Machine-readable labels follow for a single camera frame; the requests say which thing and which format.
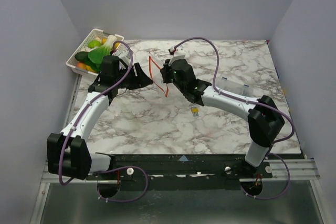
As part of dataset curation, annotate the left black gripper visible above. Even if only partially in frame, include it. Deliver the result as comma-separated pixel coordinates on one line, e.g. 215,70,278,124
115,62,153,90

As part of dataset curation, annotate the clear zip bag orange zipper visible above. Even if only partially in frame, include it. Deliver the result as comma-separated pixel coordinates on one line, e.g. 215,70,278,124
149,55,169,98

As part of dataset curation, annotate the orange peach toy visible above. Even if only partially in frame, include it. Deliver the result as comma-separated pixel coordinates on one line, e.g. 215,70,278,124
76,62,87,70

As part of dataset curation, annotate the dark green cucumber toy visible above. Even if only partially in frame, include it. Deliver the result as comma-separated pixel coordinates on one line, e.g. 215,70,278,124
75,51,89,62

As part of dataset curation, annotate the white perforated plastic basket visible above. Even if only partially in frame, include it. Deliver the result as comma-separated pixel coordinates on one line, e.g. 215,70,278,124
66,29,124,77

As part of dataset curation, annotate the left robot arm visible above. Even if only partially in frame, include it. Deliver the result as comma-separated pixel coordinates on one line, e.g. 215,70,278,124
47,56,153,179

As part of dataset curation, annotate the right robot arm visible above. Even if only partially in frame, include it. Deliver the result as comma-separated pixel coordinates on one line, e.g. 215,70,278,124
160,59,285,178

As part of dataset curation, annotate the small yellow electronic component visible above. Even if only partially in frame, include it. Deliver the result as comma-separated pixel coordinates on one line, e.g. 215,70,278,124
191,106,199,117

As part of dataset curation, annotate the yellow lemon toy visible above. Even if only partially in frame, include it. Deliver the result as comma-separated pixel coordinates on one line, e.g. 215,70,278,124
111,42,120,50

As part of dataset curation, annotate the green bok choy toy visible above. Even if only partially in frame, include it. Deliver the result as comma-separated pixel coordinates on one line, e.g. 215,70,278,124
88,35,118,72

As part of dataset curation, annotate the clear plastic parts box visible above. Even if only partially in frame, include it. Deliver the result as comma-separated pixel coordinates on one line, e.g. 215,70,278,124
217,77,253,97

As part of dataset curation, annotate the light green cabbage toy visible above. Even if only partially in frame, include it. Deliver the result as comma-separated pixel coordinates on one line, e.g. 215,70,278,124
87,40,101,49

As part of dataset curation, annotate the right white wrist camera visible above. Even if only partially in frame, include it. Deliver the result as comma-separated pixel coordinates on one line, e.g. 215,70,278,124
169,48,186,66

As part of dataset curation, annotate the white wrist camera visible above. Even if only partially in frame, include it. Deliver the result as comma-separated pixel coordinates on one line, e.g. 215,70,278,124
169,48,186,66
117,50,131,69

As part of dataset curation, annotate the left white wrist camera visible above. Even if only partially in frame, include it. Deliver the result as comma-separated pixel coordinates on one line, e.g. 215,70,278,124
117,50,131,69

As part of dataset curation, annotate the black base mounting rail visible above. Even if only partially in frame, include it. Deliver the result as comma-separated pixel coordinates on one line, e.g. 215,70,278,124
87,154,272,191

